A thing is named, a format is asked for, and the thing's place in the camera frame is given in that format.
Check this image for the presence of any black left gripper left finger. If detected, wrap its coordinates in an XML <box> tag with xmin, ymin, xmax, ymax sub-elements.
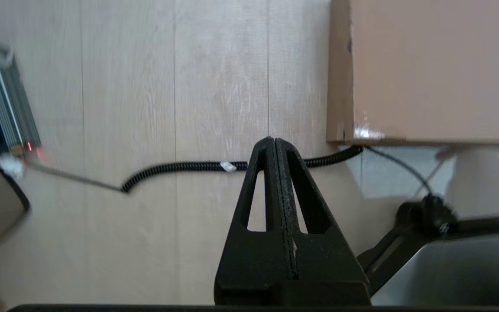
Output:
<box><xmin>214</xmin><ymin>137</ymin><xmax>294</xmax><ymax>305</ymax></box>

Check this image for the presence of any grey metal power inverter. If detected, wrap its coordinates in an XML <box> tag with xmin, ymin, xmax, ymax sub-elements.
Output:
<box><xmin>0</xmin><ymin>39</ymin><xmax>42</xmax><ymax>159</ymax></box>

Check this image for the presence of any white crumpled tissue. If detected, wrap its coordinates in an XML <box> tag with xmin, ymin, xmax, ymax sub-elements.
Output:
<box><xmin>0</xmin><ymin>154</ymin><xmax>26</xmax><ymax>180</ymax></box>

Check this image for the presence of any brown cardboard shoe box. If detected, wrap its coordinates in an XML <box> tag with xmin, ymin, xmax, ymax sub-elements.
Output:
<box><xmin>326</xmin><ymin>0</ymin><xmax>499</xmax><ymax>146</ymax></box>

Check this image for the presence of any black coiled cable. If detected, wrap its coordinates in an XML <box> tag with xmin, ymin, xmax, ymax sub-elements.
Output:
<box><xmin>24</xmin><ymin>145</ymin><xmax>434</xmax><ymax>196</ymax></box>

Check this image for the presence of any black grey robot base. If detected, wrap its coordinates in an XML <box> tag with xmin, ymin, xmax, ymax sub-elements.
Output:
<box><xmin>356</xmin><ymin>194</ymin><xmax>499</xmax><ymax>306</ymax></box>

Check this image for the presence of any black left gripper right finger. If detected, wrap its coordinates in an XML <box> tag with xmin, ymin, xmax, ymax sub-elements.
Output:
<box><xmin>275</xmin><ymin>138</ymin><xmax>371</xmax><ymax>305</ymax></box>

